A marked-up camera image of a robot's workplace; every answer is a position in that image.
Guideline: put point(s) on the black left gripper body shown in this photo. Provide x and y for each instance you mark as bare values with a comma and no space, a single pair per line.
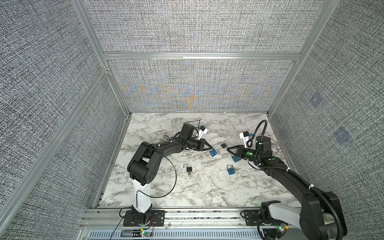
199,144

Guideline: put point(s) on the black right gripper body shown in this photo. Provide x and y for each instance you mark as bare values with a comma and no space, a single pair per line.
242,152

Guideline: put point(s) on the blue padlock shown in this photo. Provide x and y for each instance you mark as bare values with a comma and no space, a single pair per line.
231,170
213,152

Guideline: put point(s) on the black padlock with key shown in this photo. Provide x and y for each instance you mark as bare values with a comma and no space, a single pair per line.
188,169

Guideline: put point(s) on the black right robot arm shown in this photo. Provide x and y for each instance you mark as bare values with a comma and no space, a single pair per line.
320,216

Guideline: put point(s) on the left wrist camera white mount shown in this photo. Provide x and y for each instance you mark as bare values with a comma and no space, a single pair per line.
201,131

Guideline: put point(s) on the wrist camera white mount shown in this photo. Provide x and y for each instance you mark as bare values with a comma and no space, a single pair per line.
247,139
201,131

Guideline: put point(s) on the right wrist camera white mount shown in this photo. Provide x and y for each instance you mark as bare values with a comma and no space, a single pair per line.
247,139

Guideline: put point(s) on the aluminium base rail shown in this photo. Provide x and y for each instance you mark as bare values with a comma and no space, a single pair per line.
170,224

